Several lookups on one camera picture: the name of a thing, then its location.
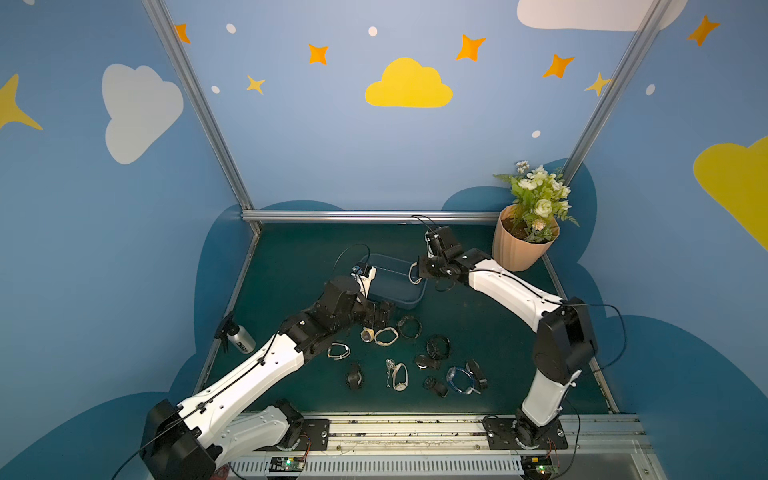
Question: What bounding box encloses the silver bracelet watch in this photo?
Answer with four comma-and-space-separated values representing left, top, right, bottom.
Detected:
327, 342, 351, 361

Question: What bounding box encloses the black rugged digital watch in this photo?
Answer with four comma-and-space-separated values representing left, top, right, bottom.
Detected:
345, 361, 364, 391

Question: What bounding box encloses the small beige round watch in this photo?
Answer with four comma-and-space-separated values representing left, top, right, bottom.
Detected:
360, 327, 375, 343

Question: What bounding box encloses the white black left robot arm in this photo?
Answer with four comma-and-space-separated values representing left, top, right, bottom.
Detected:
138, 268, 376, 479

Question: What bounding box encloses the blue plastic storage box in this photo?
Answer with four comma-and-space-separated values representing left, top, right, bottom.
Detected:
367, 253, 428, 310

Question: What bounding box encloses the terracotta pot with flowers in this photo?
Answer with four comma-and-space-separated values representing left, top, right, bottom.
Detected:
492, 160, 575, 272

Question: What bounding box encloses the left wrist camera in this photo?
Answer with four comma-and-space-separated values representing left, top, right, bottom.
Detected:
352, 262, 377, 298

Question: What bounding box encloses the silver black water bottle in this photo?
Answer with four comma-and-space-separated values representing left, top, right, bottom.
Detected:
215, 311, 256, 354

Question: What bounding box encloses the aluminium rail front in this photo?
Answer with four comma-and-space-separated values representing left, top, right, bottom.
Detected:
208, 413, 666, 479

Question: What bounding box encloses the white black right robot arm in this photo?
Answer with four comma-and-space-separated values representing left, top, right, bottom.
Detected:
416, 249, 598, 427

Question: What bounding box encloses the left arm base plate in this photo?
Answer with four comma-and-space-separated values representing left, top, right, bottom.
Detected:
258, 418, 330, 452

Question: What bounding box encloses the thin black strap watch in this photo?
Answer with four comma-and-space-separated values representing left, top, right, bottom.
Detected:
396, 315, 423, 340

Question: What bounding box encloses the chunky black sport watch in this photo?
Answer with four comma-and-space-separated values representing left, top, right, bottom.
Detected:
426, 334, 452, 360

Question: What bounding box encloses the white band watch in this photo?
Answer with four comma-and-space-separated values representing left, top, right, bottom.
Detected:
407, 262, 422, 285

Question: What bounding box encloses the small black watch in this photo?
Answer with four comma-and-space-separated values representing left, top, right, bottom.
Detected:
422, 376, 448, 398

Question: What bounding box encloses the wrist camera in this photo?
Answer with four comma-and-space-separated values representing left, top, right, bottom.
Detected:
425, 230, 445, 259
352, 262, 377, 298

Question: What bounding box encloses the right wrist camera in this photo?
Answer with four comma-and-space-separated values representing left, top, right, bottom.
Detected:
425, 230, 445, 259

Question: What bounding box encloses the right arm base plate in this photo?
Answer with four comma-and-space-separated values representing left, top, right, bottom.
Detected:
481, 415, 568, 450

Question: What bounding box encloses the dark grey strap watch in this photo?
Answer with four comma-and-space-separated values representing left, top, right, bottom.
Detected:
466, 359, 488, 392

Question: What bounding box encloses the white strap chain watch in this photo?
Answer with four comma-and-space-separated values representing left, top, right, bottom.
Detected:
385, 359, 409, 392

